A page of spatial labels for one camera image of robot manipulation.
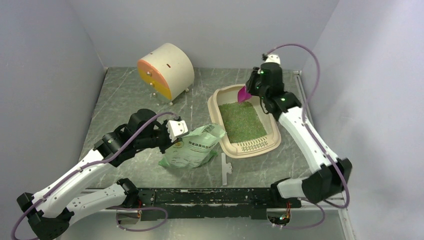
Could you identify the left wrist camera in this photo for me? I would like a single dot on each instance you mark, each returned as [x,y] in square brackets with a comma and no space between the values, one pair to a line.
[177,129]

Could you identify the round beige drawer cabinet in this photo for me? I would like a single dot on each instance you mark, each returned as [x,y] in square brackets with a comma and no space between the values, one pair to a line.
[167,71]

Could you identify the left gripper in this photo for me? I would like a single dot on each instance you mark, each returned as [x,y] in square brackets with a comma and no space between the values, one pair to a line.
[168,143]

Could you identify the beige litter box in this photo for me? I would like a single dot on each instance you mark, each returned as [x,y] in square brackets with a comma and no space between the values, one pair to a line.
[250,148]

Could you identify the magenta litter scoop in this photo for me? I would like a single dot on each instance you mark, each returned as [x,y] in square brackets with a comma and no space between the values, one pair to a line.
[243,95]

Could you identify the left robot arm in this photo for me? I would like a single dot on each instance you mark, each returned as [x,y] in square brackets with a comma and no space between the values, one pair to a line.
[52,210]

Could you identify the green litter pellets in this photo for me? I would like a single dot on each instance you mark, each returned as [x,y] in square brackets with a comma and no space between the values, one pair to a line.
[241,122]

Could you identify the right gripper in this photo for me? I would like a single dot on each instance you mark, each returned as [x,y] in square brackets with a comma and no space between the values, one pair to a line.
[255,74]

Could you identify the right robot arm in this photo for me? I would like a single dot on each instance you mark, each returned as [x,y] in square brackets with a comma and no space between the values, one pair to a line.
[329,173]

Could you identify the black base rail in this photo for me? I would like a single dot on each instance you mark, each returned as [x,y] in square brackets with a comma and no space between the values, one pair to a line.
[198,203]

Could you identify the green cat litter bag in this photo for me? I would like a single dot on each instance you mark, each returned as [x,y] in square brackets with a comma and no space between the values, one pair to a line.
[195,149]

